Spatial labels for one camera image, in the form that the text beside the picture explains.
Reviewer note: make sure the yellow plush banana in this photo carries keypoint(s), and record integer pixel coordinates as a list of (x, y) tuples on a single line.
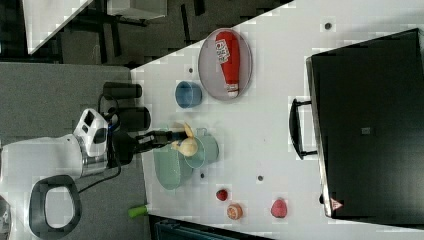
[(188, 146)]

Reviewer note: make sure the plush orange slice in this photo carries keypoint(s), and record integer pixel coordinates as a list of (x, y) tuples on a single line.
[(234, 211)]

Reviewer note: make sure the red plush ketchup bottle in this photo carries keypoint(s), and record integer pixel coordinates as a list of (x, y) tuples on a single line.
[(228, 55)]

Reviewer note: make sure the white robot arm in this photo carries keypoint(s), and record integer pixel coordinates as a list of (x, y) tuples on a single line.
[(38, 176)]

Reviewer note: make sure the grey round plate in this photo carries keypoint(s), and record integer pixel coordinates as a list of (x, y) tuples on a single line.
[(210, 72)]

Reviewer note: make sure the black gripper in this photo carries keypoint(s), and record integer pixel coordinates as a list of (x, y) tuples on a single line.
[(124, 146)]

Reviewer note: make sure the red plush strawberry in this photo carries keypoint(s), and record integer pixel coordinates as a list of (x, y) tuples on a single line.
[(222, 195)]

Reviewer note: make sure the green colander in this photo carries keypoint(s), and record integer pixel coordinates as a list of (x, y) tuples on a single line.
[(171, 169)]

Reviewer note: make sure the pink plush fruit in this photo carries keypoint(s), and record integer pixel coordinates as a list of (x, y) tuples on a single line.
[(279, 208)]

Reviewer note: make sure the blue cup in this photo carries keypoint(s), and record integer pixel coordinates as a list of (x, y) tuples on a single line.
[(188, 94)]

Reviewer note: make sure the green metal mug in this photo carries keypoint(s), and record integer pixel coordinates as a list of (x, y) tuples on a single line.
[(208, 150)]

